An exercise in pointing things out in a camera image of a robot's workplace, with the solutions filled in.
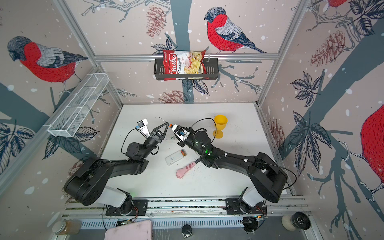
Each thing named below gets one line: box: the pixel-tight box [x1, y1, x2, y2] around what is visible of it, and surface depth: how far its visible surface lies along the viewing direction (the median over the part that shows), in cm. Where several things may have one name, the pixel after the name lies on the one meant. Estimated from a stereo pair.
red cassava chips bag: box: [163, 50, 209, 81], surface depth 89 cm
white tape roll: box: [281, 211, 311, 231], surface depth 63 cm
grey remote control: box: [165, 149, 188, 166], surface depth 92 cm
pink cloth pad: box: [104, 219, 153, 240], surface depth 67 cm
